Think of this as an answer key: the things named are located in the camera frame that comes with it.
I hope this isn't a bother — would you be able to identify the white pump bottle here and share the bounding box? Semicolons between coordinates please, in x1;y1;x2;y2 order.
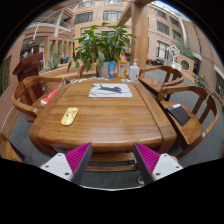
129;58;141;82

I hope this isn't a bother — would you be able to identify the spiky agave plant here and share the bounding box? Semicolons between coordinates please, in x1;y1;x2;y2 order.
44;57;63;71

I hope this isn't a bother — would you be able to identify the black notebook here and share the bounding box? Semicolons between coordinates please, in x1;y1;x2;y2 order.
165;103;192;127

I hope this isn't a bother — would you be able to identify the red and white bag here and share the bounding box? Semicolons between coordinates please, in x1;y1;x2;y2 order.
40;88;60;107

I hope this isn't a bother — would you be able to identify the yellow flowering potted plant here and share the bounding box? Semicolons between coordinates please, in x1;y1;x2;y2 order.
195;73;208;88

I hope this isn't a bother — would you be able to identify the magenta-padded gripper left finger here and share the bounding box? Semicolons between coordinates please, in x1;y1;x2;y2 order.
39;142;93;185

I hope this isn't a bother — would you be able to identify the dark bust statue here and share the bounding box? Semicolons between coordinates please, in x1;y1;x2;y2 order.
20;39;35;59

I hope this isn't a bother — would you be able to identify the yellow computer mouse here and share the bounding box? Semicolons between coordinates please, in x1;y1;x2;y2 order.
60;106;80;127

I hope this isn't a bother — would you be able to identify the yellow dish soap bottle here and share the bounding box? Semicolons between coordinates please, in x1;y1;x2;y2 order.
117;59;128;80

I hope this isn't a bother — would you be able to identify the long wooden planter box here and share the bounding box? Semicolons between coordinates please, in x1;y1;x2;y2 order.
43;63;98;80

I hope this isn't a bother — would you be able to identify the dark wooden pedestal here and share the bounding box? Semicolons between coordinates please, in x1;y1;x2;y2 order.
12;52;44;100

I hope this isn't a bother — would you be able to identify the leafy plant in white pot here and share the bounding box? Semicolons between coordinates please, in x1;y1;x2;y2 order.
67;21;138;80

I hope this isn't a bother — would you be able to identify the wooden armchair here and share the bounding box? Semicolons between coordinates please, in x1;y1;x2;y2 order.
138;65;185;101
11;75;64;123
155;84;220;160
0;133;26;163
77;63;99;80

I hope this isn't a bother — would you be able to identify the white abstract sculpture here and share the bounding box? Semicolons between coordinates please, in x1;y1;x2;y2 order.
168;44;181;64

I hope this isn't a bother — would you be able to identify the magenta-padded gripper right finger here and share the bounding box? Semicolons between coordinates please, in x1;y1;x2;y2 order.
133;142;184;185

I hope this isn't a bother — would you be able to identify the grey cat-print mouse pad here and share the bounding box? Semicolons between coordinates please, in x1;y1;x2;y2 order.
88;83;133;99

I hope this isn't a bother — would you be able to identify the blue tube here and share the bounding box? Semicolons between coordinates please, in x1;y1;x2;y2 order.
107;60;117;80

